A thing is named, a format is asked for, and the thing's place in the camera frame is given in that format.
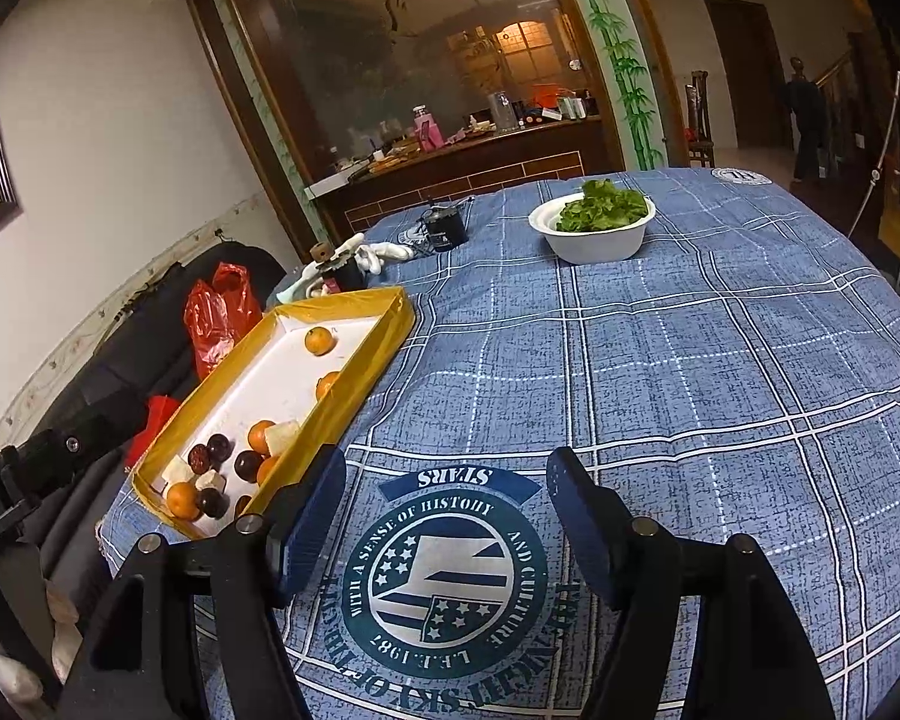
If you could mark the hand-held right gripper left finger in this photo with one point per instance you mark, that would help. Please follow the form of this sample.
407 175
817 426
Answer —
315 521

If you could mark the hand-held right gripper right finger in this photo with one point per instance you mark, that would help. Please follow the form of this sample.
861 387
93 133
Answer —
579 521

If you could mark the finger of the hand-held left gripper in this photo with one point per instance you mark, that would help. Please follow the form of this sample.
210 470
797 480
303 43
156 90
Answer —
75 439

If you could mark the orange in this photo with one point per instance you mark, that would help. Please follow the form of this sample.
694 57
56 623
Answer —
268 469
182 499
328 386
319 339
261 436

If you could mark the white tofu cube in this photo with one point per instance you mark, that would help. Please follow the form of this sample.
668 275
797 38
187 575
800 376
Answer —
282 436
181 469
209 481

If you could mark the red jujube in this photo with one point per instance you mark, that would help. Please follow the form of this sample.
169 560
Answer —
197 456

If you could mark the yellow cardboard box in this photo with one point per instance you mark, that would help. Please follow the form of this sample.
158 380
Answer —
345 390

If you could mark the black sofa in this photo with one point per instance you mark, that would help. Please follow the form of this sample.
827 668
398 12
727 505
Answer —
105 382

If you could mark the red cloth bag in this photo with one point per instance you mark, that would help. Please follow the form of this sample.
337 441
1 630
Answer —
154 424

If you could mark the white sack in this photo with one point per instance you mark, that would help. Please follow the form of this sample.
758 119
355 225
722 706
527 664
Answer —
64 619
7 671

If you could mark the red plastic bag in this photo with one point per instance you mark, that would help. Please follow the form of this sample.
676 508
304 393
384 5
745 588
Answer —
217 322

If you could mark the blue plaid tablecloth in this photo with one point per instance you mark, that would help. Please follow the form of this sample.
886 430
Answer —
720 390

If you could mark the small black box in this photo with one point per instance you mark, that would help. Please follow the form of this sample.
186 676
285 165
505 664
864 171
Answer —
345 275

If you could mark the white bowl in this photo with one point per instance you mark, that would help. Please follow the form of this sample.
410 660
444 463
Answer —
592 240

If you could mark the green lettuce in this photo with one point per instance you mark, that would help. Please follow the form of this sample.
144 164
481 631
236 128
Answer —
600 208

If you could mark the small black jar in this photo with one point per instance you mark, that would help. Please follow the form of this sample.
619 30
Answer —
444 229

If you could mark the brown tiled counter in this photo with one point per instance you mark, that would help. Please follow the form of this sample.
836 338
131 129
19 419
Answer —
457 172

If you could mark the pink bottle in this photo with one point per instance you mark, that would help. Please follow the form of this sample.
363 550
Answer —
425 129

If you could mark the clear plastic jar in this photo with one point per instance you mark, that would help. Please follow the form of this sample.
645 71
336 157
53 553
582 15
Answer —
501 111

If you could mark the wooden chair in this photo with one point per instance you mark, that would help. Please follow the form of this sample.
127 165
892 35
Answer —
700 120

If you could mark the wood-framed glass partition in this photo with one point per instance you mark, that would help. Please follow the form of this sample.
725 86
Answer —
330 90

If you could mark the dark figure statue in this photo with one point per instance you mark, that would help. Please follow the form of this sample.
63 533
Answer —
807 124

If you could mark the bamboo painted panel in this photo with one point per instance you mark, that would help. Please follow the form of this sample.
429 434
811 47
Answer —
622 52

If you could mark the grey metal pole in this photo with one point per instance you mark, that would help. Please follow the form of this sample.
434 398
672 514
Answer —
881 154

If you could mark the brown wooden door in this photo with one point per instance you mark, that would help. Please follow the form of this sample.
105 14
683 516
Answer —
750 75

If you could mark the wooden stair railing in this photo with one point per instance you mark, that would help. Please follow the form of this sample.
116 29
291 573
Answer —
855 105

